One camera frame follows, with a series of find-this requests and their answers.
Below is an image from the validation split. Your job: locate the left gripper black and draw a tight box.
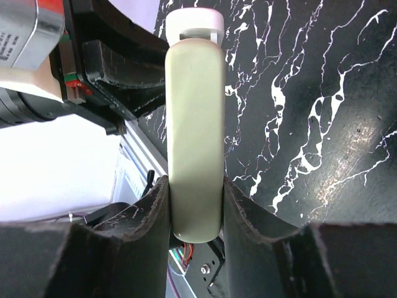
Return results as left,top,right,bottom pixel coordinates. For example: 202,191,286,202
51,1,169,135

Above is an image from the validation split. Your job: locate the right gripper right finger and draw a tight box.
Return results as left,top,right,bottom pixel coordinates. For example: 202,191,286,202
223,179,396,297

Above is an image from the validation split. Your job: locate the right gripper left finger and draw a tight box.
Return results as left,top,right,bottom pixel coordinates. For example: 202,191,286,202
1,176,171,297

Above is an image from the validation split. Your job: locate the pale green stapler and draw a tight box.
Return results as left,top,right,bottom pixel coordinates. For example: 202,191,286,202
165,7,226,243

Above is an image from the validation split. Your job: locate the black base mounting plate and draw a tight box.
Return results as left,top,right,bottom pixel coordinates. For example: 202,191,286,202
166,237,230,297

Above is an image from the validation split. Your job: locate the black marble pattern mat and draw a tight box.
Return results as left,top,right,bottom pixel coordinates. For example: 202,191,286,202
154,1,396,226

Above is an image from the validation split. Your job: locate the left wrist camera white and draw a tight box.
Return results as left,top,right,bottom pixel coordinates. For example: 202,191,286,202
1,0,65,102

